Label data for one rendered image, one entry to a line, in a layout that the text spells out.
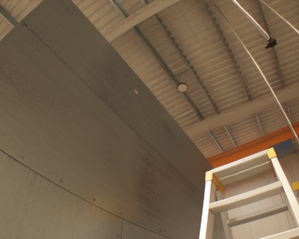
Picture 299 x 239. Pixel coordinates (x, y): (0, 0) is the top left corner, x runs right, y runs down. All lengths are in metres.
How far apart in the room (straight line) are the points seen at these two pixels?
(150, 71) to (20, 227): 7.38
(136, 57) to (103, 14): 1.80
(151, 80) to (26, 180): 7.51
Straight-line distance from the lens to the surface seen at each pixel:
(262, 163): 1.18
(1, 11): 7.82
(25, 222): 0.75
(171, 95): 8.59
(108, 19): 7.05
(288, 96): 9.05
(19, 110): 0.85
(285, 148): 9.08
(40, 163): 0.83
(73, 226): 0.86
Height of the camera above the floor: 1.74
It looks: 44 degrees up
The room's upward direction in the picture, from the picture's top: straight up
